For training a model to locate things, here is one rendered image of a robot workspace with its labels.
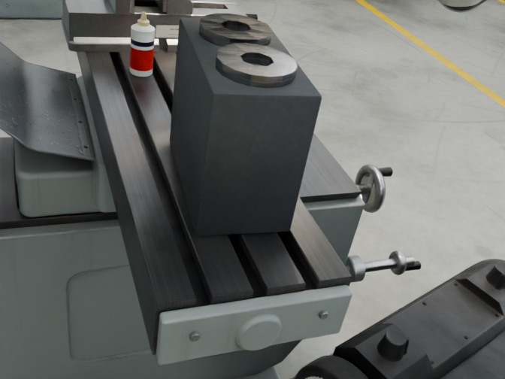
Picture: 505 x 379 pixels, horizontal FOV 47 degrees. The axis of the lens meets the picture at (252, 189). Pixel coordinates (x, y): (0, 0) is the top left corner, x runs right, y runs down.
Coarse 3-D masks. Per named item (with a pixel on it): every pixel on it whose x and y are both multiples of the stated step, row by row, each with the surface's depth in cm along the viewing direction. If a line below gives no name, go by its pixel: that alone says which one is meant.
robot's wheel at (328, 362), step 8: (320, 360) 102; (328, 360) 101; (336, 360) 100; (344, 360) 100; (304, 368) 103; (312, 368) 101; (320, 368) 99; (328, 368) 98; (336, 368) 98; (344, 368) 98; (352, 368) 98; (296, 376) 106; (304, 376) 103; (312, 376) 102; (320, 376) 100; (328, 376) 98; (336, 376) 97; (344, 376) 97; (352, 376) 97; (360, 376) 97
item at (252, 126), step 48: (192, 48) 67; (240, 48) 65; (192, 96) 67; (240, 96) 59; (288, 96) 60; (192, 144) 68; (240, 144) 62; (288, 144) 64; (192, 192) 69; (240, 192) 66; (288, 192) 68
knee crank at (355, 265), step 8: (352, 256) 132; (392, 256) 137; (400, 256) 135; (408, 256) 138; (352, 264) 130; (360, 264) 130; (368, 264) 133; (376, 264) 134; (384, 264) 134; (392, 264) 135; (400, 264) 134; (408, 264) 137; (416, 264) 139; (352, 272) 130; (360, 272) 130; (400, 272) 135; (352, 280) 131; (360, 280) 132
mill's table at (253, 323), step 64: (128, 64) 105; (128, 128) 86; (128, 192) 73; (128, 256) 75; (192, 256) 69; (256, 256) 67; (320, 256) 69; (192, 320) 59; (256, 320) 62; (320, 320) 67
